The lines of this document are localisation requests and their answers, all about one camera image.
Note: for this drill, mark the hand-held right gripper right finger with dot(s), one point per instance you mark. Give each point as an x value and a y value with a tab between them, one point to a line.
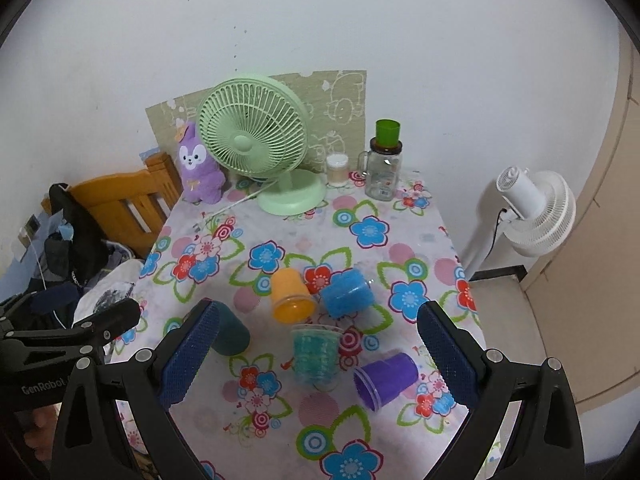
449	355

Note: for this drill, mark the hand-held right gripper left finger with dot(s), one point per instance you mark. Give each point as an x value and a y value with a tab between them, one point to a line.
192	352

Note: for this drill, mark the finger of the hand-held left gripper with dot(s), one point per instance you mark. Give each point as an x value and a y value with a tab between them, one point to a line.
12	312
107	322

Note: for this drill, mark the clear teal plastic cup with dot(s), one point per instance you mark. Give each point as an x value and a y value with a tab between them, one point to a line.
316	357

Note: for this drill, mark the dark teal plastic cup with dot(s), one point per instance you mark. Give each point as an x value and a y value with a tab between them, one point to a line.
232	332

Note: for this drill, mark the purple plastic cup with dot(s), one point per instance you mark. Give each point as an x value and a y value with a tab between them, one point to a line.
387	377

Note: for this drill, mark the orange plastic cup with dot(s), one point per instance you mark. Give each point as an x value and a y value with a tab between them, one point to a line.
289	295

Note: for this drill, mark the blue ribbed plastic cup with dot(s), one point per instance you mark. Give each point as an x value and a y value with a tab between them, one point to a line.
346	294

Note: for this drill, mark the green plastic cup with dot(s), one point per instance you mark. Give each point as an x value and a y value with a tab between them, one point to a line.
388	132

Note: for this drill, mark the white printed cloth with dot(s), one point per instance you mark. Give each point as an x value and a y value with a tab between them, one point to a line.
107	292

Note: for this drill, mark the black jacket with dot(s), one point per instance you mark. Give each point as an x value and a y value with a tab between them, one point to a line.
75	245

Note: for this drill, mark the wooden chair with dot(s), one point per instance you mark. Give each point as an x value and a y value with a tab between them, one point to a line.
115	200

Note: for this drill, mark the floral tablecloth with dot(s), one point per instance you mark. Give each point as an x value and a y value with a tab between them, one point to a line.
305	240

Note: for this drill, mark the white standing fan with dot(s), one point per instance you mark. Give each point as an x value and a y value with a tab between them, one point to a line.
527	197

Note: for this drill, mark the purple plush rabbit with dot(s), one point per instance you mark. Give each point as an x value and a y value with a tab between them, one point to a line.
200	170

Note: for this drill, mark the beige door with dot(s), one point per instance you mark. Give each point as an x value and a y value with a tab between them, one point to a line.
615	260

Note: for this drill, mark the glass mug jar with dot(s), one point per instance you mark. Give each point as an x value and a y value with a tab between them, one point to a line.
383	172

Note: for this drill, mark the small white lidded jar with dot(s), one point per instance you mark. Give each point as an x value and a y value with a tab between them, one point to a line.
337	170

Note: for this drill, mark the green desk fan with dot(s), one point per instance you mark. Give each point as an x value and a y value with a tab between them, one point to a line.
250	130

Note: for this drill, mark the wall outlet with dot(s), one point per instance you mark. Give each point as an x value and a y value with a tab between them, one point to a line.
30	230

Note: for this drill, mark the cartoon print wall poster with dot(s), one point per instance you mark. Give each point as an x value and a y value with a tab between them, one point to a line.
342	105

